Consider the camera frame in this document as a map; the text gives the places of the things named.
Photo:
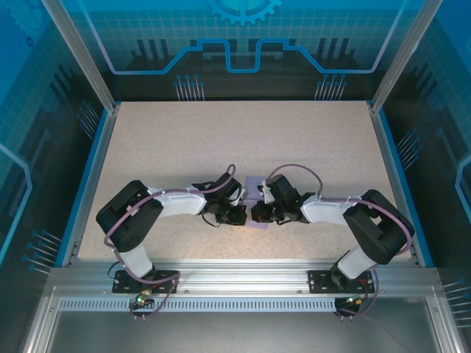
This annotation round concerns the lilac paper sheet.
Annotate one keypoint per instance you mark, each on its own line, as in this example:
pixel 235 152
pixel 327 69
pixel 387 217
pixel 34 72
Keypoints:
pixel 252 187

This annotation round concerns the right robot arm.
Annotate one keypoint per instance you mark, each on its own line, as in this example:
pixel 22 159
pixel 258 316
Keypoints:
pixel 379 228

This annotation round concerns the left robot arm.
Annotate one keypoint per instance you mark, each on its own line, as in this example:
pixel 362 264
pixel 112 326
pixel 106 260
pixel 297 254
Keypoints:
pixel 140 228

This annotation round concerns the aluminium cross beam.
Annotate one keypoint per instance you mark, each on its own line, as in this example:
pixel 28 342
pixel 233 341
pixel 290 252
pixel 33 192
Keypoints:
pixel 243 276

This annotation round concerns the blue table edge strip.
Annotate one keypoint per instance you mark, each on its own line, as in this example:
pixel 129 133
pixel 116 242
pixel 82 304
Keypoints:
pixel 404 184
pixel 82 184

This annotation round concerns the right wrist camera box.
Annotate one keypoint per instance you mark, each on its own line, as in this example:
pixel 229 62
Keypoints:
pixel 265 193

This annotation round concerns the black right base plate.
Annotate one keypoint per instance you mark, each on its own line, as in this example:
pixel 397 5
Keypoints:
pixel 320 283

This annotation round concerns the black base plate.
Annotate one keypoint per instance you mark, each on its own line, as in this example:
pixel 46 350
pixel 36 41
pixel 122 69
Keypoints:
pixel 320 283
pixel 121 285

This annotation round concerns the aluminium side rail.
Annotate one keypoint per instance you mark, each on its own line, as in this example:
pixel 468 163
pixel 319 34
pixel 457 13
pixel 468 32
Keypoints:
pixel 393 184
pixel 93 176

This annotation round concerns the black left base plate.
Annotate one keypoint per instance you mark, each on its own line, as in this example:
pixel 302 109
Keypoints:
pixel 121 285

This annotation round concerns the aluminium frame post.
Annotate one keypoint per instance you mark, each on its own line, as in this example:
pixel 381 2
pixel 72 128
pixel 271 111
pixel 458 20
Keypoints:
pixel 84 62
pixel 401 55

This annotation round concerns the aluminium lower frame rail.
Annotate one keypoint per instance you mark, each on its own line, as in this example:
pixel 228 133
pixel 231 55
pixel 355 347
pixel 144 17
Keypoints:
pixel 40 323
pixel 443 323

